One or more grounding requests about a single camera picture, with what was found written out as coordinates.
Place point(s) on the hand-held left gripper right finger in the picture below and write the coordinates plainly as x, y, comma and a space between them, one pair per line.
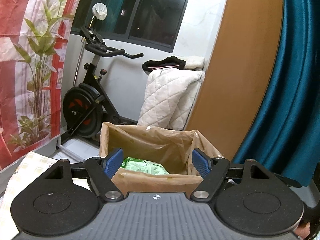
201, 163

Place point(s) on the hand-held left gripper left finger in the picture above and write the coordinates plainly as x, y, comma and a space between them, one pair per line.
113, 162

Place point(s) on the brown cardboard box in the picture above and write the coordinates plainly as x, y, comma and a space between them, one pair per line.
155, 182

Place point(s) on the light green snack packet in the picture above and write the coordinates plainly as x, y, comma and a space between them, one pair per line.
147, 167

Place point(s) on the black exercise bike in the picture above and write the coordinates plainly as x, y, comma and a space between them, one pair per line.
82, 107

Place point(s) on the white quilted blanket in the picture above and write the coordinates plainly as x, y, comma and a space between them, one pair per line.
165, 97

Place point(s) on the white fluffy cushion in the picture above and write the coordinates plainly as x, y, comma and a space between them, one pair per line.
196, 62

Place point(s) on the wooden chair back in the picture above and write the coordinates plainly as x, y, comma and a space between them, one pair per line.
237, 67

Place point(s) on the pink hanger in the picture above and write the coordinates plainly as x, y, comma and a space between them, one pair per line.
162, 67

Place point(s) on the black garment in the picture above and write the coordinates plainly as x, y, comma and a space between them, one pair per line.
150, 64

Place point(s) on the teal curtain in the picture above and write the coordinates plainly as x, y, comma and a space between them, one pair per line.
295, 80

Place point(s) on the white cloth cover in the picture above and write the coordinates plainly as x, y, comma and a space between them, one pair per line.
99, 11

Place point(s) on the dark framed window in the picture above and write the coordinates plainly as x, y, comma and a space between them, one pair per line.
150, 10

